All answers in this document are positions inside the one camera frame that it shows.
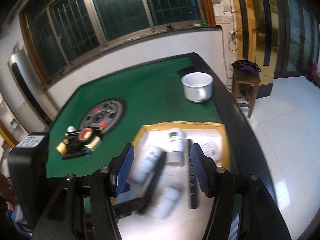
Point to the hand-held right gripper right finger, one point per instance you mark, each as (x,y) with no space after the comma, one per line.
(201,170)

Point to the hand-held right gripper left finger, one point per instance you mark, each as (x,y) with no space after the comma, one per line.
(123,170)

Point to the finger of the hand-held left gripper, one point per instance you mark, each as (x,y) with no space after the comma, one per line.
(127,205)

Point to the black marker white lettering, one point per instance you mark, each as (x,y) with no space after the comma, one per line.
(192,177)

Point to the white power adapter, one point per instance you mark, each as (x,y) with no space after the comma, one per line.
(210,150)

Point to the white bottle grey print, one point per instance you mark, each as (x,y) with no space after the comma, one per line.
(147,162)

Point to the thick black marker pen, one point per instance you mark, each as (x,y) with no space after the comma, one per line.
(156,177)

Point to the white bottle green label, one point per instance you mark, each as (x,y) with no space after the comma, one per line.
(176,142)

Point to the yellowish plug adapter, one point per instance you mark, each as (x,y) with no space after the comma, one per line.
(94,144)

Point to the small white pill bottle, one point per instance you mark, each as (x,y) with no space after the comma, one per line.
(166,202)

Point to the black pen gold tip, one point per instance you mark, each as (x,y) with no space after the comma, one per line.
(98,128)

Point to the black tape roll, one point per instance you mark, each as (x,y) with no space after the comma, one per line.
(86,135)

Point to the yellow cardboard tray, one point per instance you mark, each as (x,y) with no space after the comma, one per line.
(175,230)

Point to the colourful cloth heap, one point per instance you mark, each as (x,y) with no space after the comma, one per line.
(12,216)

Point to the round table control panel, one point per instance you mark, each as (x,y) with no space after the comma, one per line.
(107,110)

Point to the white enamel cup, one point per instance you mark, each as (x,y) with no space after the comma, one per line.
(195,92)

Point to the standing air conditioner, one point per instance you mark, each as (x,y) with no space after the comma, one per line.
(25,85)

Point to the wooden stool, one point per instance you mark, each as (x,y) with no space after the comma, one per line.
(246,78)

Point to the dark cloth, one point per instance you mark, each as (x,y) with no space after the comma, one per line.
(243,65)

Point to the small black sill object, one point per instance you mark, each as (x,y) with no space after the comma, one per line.
(169,26)

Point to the small green sill object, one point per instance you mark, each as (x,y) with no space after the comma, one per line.
(204,23)

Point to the colourful clothes pile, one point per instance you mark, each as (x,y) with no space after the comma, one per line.
(313,72)

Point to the glass double door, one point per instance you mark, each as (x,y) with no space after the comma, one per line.
(292,42)

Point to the wooden framed window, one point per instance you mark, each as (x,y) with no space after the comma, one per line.
(120,7)

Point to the small wall shelf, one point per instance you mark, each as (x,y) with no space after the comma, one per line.
(13,123)

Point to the golden wall panel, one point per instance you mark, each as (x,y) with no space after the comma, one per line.
(260,30)

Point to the white wall switch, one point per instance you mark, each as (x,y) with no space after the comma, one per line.
(226,8)

